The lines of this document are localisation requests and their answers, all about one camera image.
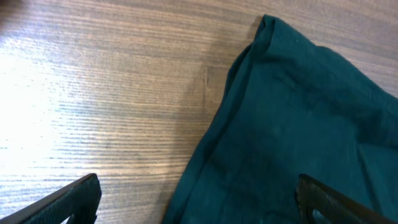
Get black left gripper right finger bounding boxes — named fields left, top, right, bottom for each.
left=295, top=174, right=395, bottom=224

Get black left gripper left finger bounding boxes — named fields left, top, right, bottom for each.
left=1, top=173, right=101, bottom=224

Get black shorts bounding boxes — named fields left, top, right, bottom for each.
left=164, top=16, right=397, bottom=223

